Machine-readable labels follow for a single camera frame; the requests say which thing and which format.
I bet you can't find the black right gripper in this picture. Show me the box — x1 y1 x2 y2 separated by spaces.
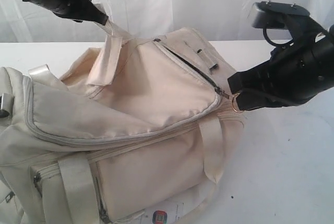
228 37 331 111

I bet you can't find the gold zipper pull ring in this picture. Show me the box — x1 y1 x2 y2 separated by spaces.
229 93 245 114

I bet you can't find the white backdrop curtain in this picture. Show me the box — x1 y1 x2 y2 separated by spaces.
1 0 333 43

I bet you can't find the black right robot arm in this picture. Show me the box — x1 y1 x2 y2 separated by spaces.
228 29 333 111

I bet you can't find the white paper tag sheet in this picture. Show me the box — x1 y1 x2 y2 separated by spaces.
140 200 185 224

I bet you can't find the cream canvas duffel bag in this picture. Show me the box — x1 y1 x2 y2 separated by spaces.
1 22 244 223

